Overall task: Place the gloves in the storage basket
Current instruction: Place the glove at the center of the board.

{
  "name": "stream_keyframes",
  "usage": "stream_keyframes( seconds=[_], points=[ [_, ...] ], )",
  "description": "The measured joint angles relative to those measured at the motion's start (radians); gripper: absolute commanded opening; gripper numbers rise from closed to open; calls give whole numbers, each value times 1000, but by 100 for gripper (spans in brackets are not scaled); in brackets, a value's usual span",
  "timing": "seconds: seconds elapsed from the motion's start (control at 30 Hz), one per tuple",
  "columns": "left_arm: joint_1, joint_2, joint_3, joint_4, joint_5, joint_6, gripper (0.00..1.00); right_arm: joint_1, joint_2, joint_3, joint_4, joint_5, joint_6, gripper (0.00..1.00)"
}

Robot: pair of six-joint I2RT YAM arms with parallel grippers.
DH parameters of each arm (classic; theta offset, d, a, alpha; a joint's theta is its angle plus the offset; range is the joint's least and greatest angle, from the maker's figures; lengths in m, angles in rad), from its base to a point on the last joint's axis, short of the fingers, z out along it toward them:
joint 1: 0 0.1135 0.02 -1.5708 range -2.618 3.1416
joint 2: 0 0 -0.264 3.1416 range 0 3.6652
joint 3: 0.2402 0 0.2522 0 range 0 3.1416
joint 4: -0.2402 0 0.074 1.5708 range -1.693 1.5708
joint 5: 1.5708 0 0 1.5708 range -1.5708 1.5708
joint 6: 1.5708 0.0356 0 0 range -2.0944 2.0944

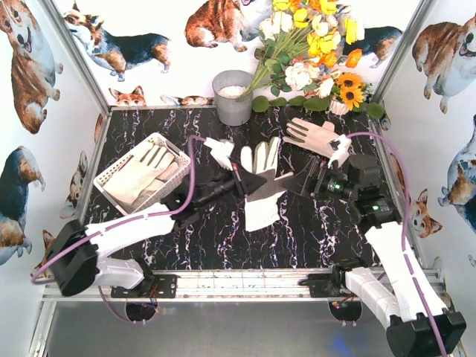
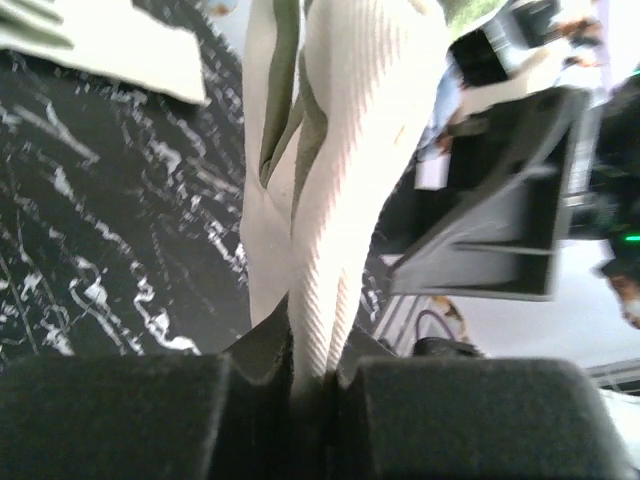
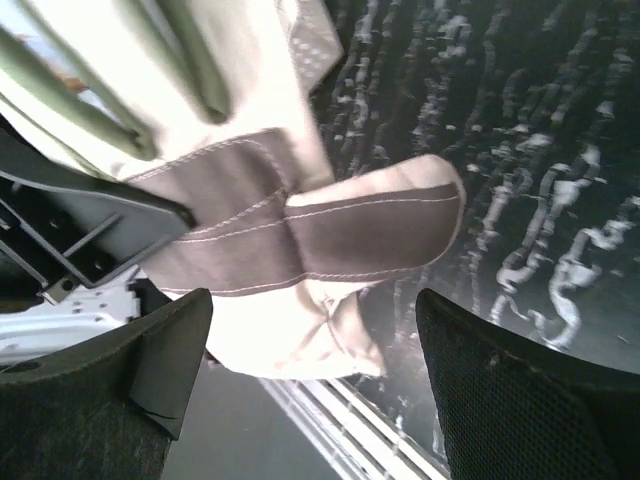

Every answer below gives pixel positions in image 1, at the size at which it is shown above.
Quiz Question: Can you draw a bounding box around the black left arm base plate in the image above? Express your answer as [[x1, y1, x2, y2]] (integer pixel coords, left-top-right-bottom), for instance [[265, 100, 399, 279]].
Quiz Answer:
[[111, 271, 178, 299]]

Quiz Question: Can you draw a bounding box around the white perforated storage basket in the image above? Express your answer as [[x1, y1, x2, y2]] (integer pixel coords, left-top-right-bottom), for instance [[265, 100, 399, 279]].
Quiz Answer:
[[94, 132, 191, 216]]

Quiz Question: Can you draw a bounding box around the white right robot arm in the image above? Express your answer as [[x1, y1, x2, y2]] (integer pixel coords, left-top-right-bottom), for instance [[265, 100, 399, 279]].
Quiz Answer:
[[278, 154, 466, 356]]

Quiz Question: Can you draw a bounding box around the artificial flower bouquet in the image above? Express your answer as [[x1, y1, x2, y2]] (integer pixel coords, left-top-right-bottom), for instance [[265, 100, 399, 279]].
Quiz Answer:
[[242, 1, 365, 97]]

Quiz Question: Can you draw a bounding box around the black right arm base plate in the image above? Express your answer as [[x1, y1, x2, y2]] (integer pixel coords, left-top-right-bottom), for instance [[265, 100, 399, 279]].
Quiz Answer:
[[297, 258, 369, 298]]

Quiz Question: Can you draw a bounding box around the sunflower pot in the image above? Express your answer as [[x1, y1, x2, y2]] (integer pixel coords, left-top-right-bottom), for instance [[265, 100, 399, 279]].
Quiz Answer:
[[327, 72, 373, 115]]

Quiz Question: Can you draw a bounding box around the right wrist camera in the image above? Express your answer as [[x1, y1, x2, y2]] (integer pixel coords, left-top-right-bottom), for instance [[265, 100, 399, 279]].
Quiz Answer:
[[327, 135, 351, 169]]

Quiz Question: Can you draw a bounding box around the white glove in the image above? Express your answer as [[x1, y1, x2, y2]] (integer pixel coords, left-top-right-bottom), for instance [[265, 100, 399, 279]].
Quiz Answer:
[[283, 118, 339, 158], [103, 143, 176, 205]]

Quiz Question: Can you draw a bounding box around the aluminium front rail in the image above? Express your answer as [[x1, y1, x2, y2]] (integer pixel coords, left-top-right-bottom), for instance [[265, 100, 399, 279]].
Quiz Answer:
[[42, 270, 446, 300]]

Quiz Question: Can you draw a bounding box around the grey metal bucket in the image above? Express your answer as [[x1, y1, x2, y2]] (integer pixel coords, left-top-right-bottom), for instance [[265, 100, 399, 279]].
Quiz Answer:
[[212, 70, 253, 126]]

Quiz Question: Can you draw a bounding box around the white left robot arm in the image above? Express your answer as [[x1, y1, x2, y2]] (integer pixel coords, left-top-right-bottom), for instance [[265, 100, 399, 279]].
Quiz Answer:
[[48, 163, 276, 298]]

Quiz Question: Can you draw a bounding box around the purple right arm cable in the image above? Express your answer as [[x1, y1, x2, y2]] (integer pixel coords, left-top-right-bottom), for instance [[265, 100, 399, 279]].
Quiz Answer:
[[349, 132, 449, 357]]

